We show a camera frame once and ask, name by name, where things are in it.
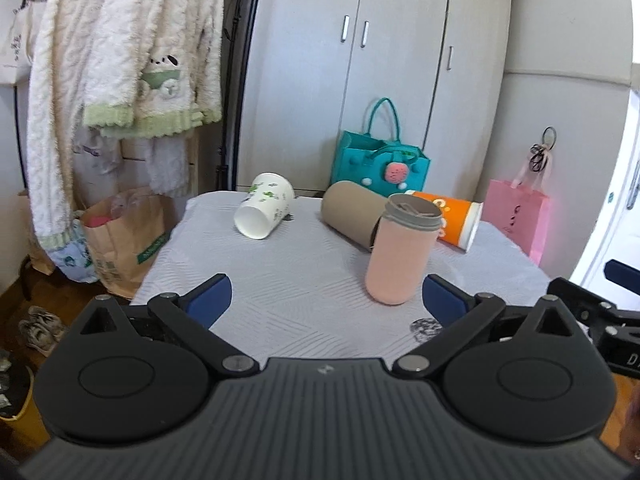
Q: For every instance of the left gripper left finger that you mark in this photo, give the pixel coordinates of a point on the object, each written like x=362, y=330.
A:
x=189, y=318

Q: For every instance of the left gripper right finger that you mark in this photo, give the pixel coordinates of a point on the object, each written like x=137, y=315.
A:
x=463, y=319

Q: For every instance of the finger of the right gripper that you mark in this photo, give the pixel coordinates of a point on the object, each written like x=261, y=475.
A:
x=591, y=310
x=618, y=272

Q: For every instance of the pink tumbler grey lid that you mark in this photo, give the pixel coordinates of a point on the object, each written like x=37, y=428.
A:
x=406, y=235

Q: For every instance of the orange coco paper cup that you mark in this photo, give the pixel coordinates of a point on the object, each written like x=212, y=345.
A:
x=460, y=219

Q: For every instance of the white green-print paper cup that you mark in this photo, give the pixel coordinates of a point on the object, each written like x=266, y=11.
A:
x=267, y=203

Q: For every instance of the beige steel-lined cup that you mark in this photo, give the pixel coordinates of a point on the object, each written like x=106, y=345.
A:
x=353, y=211

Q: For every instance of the white door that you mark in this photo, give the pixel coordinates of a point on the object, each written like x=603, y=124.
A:
x=616, y=235

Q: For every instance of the brown paper shopping bag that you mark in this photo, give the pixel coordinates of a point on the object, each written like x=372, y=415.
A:
x=124, y=234

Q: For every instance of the pink paper gift bag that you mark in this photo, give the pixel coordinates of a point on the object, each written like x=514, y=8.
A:
x=521, y=211

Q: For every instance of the white patterned tablecloth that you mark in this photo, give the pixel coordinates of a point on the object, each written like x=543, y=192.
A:
x=297, y=294

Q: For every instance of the worn sneakers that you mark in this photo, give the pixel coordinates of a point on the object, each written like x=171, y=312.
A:
x=42, y=330

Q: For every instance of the teal felt handbag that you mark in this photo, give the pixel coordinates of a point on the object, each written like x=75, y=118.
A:
x=383, y=167

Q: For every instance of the white fluffy green-trim cardigan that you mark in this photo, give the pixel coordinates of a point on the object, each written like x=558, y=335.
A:
x=126, y=69

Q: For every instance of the grey three-door wardrobe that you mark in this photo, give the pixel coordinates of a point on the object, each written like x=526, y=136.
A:
x=312, y=69

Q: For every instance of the black clothes rack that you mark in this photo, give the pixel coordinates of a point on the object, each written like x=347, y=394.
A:
x=239, y=39

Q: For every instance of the silver door handle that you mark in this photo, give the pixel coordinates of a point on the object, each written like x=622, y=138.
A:
x=634, y=188

